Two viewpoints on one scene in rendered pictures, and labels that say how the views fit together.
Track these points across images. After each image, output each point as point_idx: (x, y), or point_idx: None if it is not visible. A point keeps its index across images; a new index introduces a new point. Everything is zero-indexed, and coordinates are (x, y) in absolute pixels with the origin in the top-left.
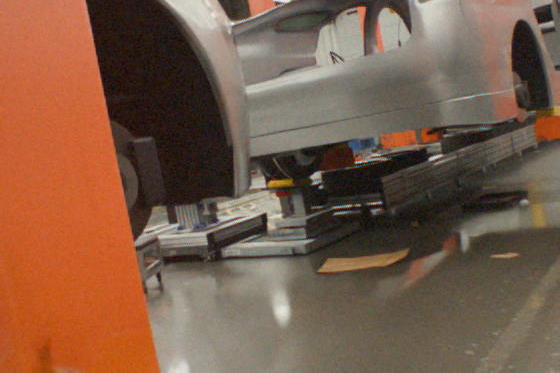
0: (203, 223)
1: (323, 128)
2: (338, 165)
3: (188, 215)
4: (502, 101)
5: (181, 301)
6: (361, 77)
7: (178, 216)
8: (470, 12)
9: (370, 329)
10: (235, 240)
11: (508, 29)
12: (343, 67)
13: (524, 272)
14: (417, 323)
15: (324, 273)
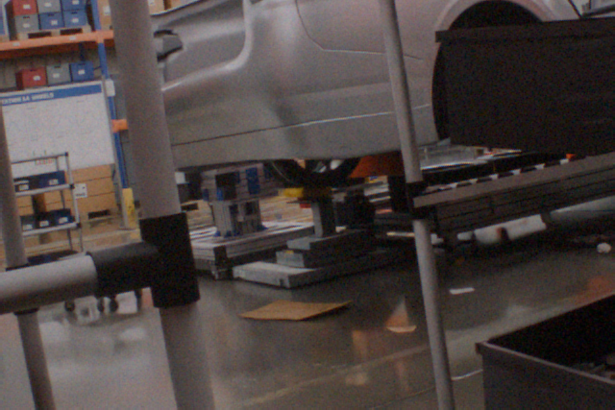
0: (237, 231)
1: (207, 145)
2: (386, 171)
3: (223, 219)
4: (383, 126)
5: (99, 326)
6: (213, 90)
7: (215, 219)
8: (314, 12)
9: (117, 392)
10: (262, 257)
11: (435, 20)
12: (201, 76)
13: (356, 356)
14: (153, 395)
15: (243, 318)
